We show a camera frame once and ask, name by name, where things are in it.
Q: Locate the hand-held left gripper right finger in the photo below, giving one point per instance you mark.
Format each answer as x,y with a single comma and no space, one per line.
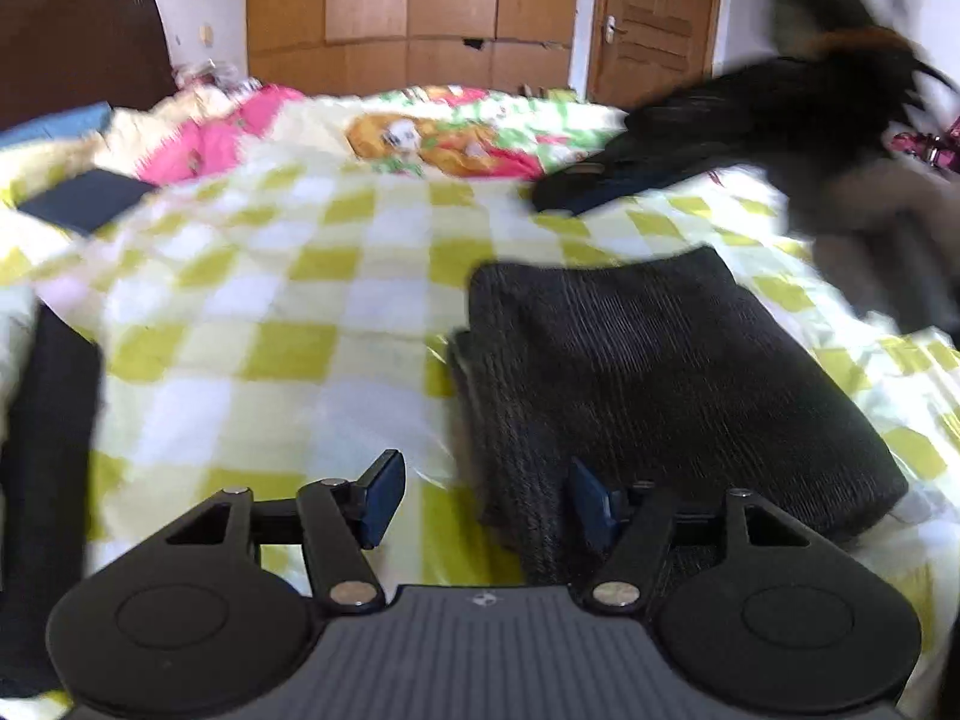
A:
592,506

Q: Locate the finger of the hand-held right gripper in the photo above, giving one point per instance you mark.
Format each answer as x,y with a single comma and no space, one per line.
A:
600,187

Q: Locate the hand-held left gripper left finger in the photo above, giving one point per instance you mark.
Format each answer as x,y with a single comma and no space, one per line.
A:
382,499

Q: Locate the dark grey knit pants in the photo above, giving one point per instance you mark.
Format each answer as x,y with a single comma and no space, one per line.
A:
637,360

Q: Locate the person's right forearm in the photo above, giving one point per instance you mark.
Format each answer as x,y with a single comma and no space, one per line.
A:
885,240

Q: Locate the wooden door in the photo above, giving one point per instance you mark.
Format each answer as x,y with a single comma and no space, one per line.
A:
660,15

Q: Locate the pink patterned item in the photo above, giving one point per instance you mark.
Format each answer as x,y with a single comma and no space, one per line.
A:
930,146

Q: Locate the yellow checked cartoon blanket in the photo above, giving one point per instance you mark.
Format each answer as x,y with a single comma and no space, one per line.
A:
262,300

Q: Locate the wooden wardrobe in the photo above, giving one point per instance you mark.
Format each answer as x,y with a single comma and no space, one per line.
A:
412,7

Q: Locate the black cloth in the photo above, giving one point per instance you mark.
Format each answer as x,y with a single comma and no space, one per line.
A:
52,465

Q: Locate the pink cloth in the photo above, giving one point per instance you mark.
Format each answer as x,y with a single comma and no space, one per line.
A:
217,139

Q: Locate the small clutter pile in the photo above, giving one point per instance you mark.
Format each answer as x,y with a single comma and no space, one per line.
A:
210,75

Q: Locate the blue cloth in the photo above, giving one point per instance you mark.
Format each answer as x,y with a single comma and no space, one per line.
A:
52,124

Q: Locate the dark wooden headboard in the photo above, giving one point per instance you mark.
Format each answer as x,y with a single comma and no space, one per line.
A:
75,45

